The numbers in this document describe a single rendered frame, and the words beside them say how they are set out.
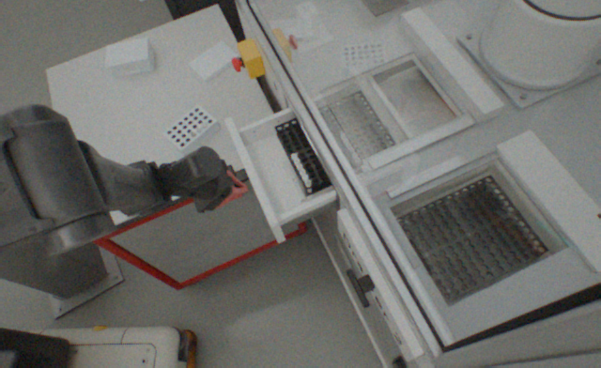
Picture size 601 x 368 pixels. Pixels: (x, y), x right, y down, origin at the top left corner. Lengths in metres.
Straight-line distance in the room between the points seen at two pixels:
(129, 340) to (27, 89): 1.68
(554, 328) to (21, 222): 0.36
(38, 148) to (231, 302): 1.48
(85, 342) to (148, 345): 0.22
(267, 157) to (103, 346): 0.91
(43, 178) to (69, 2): 2.87
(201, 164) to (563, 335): 0.55
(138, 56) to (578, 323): 1.24
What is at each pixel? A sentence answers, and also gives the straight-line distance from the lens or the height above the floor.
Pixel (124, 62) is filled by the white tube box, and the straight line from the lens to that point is 1.36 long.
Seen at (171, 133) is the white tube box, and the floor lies 0.80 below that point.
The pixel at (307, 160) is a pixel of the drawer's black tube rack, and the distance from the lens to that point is 0.91.
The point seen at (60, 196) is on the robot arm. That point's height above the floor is 1.44.
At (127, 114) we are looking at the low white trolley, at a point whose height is 0.76.
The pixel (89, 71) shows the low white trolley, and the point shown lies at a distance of 1.47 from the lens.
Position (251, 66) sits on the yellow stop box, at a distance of 1.10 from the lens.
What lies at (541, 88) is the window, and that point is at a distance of 0.26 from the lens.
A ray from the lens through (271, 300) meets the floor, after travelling 1.74.
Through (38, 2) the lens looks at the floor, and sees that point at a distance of 3.32.
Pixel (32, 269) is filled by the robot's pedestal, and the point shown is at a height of 0.34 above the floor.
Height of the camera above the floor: 1.69
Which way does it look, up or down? 62 degrees down
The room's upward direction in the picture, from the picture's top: 12 degrees counter-clockwise
